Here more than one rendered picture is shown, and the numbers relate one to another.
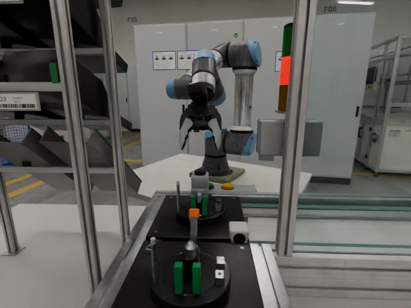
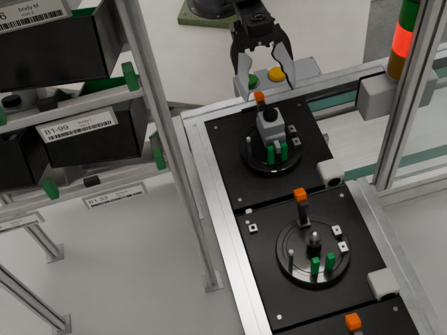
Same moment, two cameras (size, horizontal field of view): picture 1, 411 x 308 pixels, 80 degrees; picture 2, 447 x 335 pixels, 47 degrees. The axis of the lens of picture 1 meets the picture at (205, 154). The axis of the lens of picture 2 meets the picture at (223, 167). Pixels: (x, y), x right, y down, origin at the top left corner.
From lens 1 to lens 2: 64 cm
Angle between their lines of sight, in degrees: 42
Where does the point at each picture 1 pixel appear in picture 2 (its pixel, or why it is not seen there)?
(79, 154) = (193, 208)
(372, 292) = not seen: outside the picture
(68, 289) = (167, 276)
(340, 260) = (436, 176)
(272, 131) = (381, 99)
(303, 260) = (401, 187)
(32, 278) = (116, 277)
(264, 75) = not seen: outside the picture
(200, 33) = not seen: outside the picture
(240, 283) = (356, 239)
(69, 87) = (181, 169)
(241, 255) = (344, 205)
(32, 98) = (138, 188)
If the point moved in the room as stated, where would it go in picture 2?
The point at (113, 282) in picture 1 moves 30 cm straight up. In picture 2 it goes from (238, 272) to (223, 192)
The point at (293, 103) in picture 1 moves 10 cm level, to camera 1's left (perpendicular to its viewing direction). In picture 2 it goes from (412, 85) to (351, 104)
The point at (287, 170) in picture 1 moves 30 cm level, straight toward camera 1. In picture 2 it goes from (396, 135) to (429, 304)
